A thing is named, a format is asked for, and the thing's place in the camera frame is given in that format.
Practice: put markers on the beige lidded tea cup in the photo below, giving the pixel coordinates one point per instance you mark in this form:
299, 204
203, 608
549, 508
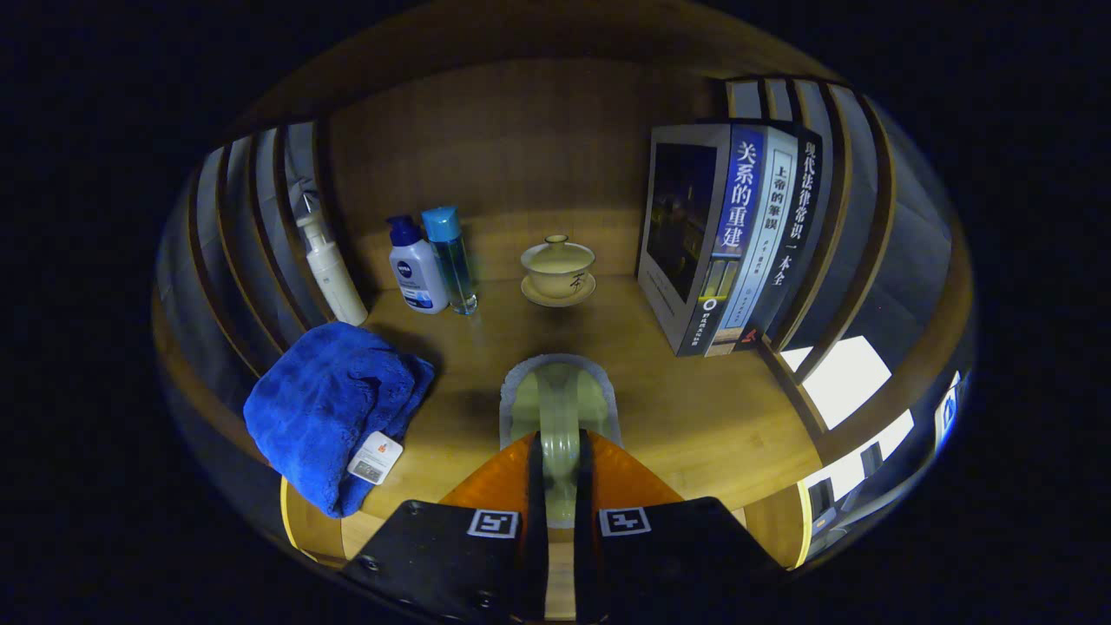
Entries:
555, 269

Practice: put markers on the book with blue spine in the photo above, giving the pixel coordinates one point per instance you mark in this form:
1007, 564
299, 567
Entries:
686, 226

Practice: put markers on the white pump bottle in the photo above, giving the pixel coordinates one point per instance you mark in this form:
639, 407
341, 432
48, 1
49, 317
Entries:
334, 278

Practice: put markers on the wooden cabinet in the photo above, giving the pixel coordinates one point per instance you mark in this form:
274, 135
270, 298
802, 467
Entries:
521, 148

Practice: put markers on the teal clear bottle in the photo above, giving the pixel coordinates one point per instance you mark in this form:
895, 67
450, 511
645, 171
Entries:
451, 260

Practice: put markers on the wooden countertop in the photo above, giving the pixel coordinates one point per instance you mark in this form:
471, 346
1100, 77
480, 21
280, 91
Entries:
694, 417

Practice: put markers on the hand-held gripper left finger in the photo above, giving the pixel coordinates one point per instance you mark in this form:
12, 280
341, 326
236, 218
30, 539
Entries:
536, 521

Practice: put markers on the blue folded towel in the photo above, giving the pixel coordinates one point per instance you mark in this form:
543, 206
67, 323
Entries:
321, 408

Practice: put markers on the beige saucer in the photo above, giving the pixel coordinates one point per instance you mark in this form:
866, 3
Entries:
555, 301

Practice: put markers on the white bottle with blue cap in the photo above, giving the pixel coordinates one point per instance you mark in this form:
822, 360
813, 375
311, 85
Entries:
417, 273

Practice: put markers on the book with black spine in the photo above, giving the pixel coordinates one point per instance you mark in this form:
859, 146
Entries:
803, 200

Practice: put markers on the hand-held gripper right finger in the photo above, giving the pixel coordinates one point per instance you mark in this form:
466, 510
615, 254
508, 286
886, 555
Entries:
583, 521

